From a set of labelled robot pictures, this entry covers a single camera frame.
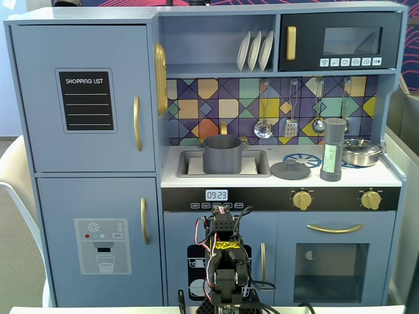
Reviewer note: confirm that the metal toy spatula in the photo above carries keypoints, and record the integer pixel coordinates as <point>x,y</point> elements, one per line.
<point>290,128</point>

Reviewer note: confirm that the fridge door with shopping list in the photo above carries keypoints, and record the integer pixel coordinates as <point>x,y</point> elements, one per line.
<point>39,98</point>

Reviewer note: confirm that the white chair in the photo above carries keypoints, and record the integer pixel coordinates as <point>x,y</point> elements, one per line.
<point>16,170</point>

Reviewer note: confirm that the cabinet door with dishes picture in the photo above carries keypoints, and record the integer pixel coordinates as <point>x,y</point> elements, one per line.
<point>176,235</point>

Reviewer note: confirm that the gray toy sink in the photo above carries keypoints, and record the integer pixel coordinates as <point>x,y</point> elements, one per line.
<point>262,163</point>

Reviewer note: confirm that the steel pot with lid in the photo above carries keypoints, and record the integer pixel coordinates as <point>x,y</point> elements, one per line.
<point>361,152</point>

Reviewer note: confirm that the gold toy faucet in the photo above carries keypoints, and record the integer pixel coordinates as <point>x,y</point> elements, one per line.
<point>223,128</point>

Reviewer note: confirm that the metal toy hanging utensil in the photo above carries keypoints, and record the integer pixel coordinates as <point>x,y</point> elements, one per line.
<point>345,98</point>

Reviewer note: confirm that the oven door with window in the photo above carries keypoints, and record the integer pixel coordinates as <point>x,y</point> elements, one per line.
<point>334,219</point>

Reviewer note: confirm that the black toy microwave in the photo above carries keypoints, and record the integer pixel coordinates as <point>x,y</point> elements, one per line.
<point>307,36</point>

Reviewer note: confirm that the gray salt shaker green label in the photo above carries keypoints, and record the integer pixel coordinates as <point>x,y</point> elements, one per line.
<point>332,134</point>

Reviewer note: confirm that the fridge door with water dispenser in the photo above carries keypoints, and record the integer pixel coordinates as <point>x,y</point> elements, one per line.
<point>65,202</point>

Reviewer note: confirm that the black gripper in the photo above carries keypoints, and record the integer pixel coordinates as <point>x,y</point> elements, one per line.
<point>223,216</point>

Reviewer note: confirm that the metal toy ladle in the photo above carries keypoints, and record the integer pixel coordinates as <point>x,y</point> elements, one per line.
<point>317,126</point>

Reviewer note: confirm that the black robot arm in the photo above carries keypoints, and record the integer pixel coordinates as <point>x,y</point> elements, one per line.
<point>226,281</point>

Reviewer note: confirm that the blue toy kitchen unit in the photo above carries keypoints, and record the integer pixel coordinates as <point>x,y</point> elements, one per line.
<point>98,49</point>

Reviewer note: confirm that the gray plastic pot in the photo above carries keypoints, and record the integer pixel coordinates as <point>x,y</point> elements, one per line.
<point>222,158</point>

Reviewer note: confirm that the gold stove knob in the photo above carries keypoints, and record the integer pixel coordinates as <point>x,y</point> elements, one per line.
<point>371,200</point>
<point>302,200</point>

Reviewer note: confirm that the white toy plate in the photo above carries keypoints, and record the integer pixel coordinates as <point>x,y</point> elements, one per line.
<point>265,50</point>
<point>254,52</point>
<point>243,52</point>

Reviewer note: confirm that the gold toy telephone handset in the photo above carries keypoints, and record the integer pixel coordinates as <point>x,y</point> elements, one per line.
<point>160,78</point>

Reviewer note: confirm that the gray round pot lid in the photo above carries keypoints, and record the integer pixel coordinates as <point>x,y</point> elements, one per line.
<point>289,170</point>

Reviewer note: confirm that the metal toy slotted spoon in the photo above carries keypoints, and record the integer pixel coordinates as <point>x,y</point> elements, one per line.
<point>263,129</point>

